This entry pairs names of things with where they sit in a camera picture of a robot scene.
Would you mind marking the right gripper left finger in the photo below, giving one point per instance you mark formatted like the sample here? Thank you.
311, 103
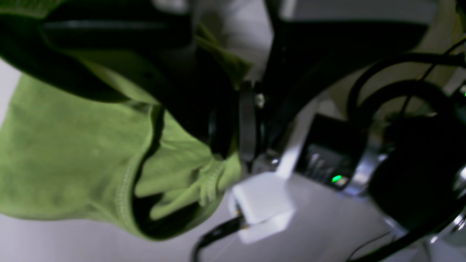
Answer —
149, 42

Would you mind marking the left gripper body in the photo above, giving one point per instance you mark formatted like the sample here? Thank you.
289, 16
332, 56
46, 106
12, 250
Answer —
340, 156

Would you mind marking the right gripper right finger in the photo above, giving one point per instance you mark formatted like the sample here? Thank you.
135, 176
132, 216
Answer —
315, 44

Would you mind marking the green T-shirt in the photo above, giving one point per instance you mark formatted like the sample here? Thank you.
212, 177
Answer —
127, 163

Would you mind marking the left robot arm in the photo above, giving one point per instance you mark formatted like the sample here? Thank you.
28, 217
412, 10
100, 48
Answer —
402, 149

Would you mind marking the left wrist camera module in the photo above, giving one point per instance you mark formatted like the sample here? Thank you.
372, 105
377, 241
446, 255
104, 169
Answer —
265, 204

